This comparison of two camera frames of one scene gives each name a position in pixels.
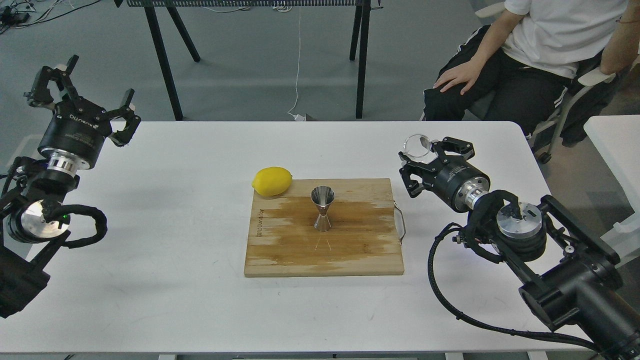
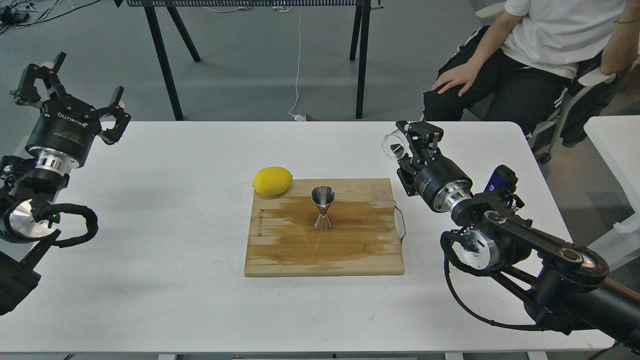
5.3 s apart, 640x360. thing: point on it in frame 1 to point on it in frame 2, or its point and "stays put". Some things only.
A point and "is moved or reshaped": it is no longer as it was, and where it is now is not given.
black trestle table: x=358 y=48 stays put
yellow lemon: x=271 y=181 stays put
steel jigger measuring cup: x=322 y=196 stays put
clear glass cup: x=417 y=145 is moved or reshaped
